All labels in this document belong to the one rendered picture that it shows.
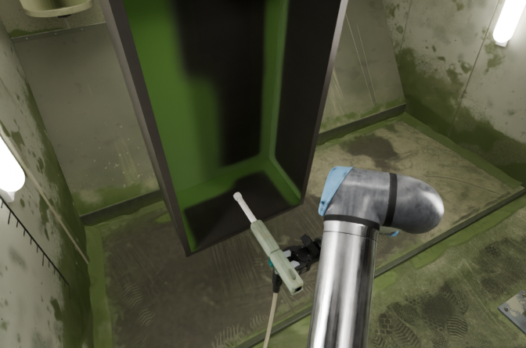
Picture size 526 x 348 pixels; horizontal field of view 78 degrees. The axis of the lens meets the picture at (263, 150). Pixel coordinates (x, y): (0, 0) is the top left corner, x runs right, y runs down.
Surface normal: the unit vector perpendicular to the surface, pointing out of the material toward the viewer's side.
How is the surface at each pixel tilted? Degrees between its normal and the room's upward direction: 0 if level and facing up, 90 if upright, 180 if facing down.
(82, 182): 57
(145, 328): 0
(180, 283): 0
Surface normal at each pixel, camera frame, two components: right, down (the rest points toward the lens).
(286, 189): 0.04, -0.69
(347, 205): -0.46, -0.39
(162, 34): 0.48, 0.65
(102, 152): 0.35, 0.02
